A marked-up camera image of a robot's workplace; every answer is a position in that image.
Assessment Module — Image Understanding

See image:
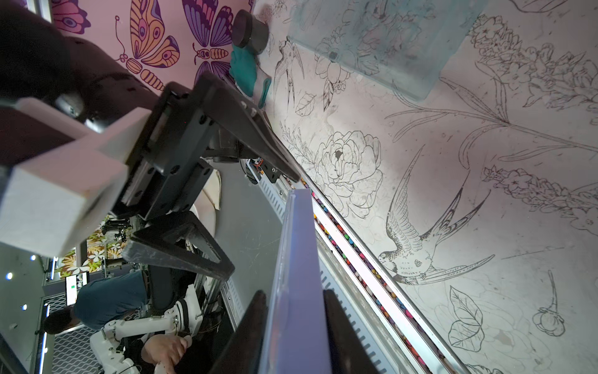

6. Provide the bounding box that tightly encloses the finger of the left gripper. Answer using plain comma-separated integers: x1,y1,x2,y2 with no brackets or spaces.
192,72,301,182
122,211,235,281

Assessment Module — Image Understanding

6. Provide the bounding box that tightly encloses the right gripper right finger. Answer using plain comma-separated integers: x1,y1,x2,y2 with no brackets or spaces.
323,290,378,374

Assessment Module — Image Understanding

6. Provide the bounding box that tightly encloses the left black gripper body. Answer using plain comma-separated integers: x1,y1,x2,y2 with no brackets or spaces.
111,82,216,220

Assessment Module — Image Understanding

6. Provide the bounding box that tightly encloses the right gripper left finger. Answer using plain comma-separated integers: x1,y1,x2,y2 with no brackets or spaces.
209,290,268,374

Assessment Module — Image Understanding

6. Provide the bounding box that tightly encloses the blue plastic geometry case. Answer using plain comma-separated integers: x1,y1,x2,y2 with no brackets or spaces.
259,189,332,373

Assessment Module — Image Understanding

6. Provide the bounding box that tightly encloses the green transparent ruler set pouch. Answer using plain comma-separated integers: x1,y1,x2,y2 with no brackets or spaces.
289,0,487,101

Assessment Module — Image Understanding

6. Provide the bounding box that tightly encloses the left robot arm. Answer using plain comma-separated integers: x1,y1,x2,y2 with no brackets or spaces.
1,1,300,281

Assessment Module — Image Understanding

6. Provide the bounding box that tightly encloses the person in background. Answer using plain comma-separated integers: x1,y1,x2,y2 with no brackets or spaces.
43,268,212,373

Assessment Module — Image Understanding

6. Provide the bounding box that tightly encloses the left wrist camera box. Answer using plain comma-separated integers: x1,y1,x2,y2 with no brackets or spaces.
1,98,150,257

